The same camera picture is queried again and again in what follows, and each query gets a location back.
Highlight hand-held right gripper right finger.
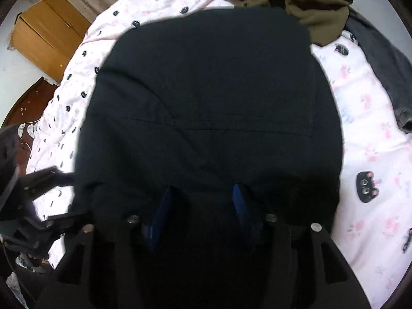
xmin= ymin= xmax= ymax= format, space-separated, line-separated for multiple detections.
xmin=232 ymin=182 xmax=371 ymax=309

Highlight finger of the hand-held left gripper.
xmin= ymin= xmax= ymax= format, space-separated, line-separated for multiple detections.
xmin=20 ymin=165 xmax=77 ymax=198
xmin=41 ymin=210 xmax=95 ymax=233

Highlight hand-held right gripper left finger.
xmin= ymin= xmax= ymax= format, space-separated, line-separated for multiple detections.
xmin=39 ymin=185 xmax=177 ymax=309

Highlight black jacket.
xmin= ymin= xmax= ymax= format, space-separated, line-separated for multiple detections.
xmin=75 ymin=6 xmax=344 ymax=309

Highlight dark wooden headboard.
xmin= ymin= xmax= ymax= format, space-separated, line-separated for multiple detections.
xmin=0 ymin=76 xmax=61 ymax=175

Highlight pink floral printed blanket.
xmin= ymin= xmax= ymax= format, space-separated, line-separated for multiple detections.
xmin=26 ymin=0 xmax=412 ymax=309

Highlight wooden wardrobe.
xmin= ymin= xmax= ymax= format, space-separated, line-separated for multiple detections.
xmin=10 ymin=0 xmax=93 ymax=83

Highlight dark grey jeans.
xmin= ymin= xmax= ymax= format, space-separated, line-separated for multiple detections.
xmin=343 ymin=8 xmax=412 ymax=135

